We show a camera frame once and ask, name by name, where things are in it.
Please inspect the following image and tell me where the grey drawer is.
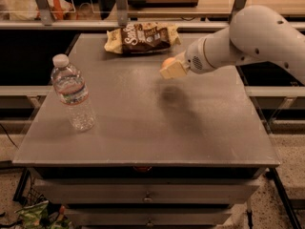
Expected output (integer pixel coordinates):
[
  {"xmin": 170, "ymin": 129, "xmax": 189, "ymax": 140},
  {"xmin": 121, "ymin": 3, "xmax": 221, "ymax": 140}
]
[
  {"xmin": 34, "ymin": 179, "xmax": 259, "ymax": 204},
  {"xmin": 66, "ymin": 208, "xmax": 232, "ymax": 227}
]

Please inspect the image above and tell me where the lower grey drawer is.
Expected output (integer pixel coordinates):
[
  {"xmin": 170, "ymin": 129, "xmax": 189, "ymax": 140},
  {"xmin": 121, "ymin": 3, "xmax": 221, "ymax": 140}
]
[{"xmin": 66, "ymin": 208, "xmax": 232, "ymax": 227}]

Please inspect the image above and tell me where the upper grey drawer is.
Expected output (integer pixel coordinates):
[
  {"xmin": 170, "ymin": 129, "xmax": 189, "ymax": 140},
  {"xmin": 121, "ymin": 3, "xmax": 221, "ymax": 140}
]
[{"xmin": 34, "ymin": 179, "xmax": 259, "ymax": 204}]

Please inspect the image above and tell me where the brown chip bag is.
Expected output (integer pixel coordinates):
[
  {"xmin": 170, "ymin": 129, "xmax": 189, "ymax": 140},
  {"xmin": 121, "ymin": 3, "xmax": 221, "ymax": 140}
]
[{"xmin": 104, "ymin": 22, "xmax": 181, "ymax": 54}]

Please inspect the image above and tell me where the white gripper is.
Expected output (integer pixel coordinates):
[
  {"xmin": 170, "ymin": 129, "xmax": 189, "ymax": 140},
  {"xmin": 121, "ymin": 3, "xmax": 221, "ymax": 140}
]
[{"xmin": 160, "ymin": 29, "xmax": 234, "ymax": 79}]

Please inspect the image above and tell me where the clear plastic water bottle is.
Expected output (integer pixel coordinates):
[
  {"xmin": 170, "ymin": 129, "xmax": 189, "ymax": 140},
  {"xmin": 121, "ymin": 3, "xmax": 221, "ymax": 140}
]
[{"xmin": 51, "ymin": 53, "xmax": 95, "ymax": 132}]

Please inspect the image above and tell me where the green chip bag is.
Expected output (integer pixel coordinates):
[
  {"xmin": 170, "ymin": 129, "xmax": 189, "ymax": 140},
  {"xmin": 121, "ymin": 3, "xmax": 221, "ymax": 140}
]
[{"xmin": 16, "ymin": 200, "xmax": 72, "ymax": 229}]

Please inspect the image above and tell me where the orange fruit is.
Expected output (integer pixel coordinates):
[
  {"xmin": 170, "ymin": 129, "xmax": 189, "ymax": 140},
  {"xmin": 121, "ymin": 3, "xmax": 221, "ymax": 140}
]
[{"xmin": 161, "ymin": 57, "xmax": 175, "ymax": 69}]

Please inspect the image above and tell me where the white orange bag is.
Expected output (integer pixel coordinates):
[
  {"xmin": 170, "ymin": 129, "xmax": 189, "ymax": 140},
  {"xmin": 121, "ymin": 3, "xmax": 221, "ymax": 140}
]
[{"xmin": 8, "ymin": 0, "xmax": 73, "ymax": 20}]

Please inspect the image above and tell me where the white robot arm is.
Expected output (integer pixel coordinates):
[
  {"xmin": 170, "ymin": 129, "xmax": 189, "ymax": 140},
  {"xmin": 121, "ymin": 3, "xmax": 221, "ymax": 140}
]
[{"xmin": 160, "ymin": 5, "xmax": 305, "ymax": 82}]

